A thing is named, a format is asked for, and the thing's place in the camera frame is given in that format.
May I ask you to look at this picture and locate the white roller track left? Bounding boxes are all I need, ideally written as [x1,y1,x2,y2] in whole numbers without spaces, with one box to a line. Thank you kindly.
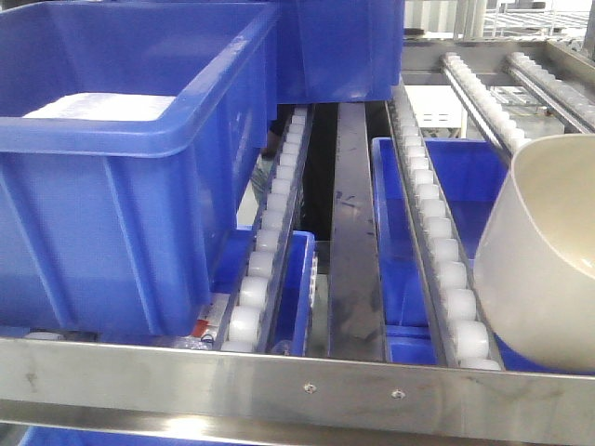
[214,106,311,353]

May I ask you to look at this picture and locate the stainless steel shelf rack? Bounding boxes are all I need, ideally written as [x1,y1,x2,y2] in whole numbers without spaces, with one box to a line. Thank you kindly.
[0,36,595,446]

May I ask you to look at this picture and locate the white roller track far right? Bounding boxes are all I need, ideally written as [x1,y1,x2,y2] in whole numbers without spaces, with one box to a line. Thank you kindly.
[507,52,594,134]

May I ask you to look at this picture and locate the blue bin rear centre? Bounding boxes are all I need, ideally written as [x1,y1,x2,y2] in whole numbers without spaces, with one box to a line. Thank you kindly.
[277,0,405,104]

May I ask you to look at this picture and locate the white roller track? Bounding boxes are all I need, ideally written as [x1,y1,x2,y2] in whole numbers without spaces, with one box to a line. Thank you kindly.
[387,85,505,371]
[507,52,594,134]
[442,52,531,156]
[214,106,311,353]

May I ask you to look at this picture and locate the white contents in bin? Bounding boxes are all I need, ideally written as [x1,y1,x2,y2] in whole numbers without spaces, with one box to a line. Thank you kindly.
[23,92,175,122]

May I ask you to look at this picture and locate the blue bin with white contents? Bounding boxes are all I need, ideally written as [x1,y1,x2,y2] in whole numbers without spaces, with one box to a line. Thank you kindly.
[1,1,280,335]

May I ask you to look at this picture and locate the white roller track middle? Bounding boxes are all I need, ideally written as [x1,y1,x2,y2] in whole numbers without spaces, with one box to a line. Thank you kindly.
[387,85,505,371]

